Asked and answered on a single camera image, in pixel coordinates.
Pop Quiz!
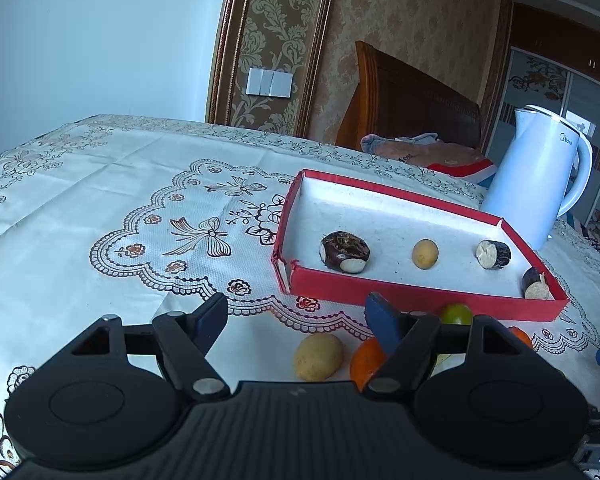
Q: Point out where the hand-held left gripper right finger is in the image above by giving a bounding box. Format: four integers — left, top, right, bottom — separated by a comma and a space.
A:
364, 291, 563, 401

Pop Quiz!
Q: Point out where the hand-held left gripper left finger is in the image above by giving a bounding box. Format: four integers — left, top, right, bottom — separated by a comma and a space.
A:
67, 292, 231, 402

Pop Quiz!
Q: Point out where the large orange tangerine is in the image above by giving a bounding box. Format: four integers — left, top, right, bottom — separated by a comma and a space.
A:
349, 337, 388, 393

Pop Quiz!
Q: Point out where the round green jujube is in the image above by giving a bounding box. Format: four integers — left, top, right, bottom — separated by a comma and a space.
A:
439, 302, 475, 326

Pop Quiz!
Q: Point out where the small yellow potato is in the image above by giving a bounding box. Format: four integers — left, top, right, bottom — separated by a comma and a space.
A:
412, 239, 439, 270

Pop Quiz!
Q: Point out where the small orange tangerine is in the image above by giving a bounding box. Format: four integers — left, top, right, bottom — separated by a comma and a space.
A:
507, 326, 534, 351

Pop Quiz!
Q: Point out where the red cardboard box tray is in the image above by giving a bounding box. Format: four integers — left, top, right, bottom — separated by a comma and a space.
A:
271, 170, 571, 322

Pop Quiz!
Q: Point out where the peach blanket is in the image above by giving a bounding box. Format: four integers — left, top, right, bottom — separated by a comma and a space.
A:
360, 132, 481, 173

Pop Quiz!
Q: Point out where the red cloth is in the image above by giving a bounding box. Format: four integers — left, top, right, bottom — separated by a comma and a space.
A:
427, 157, 497, 184

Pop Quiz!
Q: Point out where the white electric kettle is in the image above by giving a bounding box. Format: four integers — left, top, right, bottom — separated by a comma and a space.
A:
480, 105, 593, 252

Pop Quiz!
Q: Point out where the brown wooden headboard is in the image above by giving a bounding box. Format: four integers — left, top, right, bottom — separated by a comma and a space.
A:
335, 41, 482, 152

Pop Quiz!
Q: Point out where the white wall light switch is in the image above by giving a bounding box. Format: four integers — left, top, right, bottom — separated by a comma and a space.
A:
245, 66, 295, 97

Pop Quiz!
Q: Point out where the gilded wall moulding frame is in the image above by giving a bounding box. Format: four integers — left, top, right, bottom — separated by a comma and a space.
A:
205, 0, 341, 136

